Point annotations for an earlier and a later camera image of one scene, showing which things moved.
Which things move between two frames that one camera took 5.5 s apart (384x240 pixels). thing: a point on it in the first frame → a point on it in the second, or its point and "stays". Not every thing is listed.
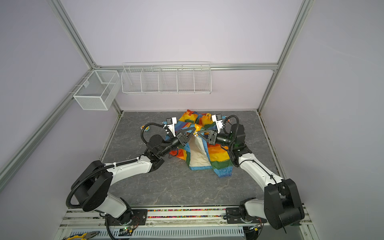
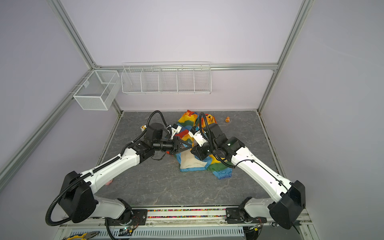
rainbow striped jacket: (198, 153) stays
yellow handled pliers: (82, 236) stays
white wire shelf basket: (166, 78) stays
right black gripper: (213, 139) → (199, 152)
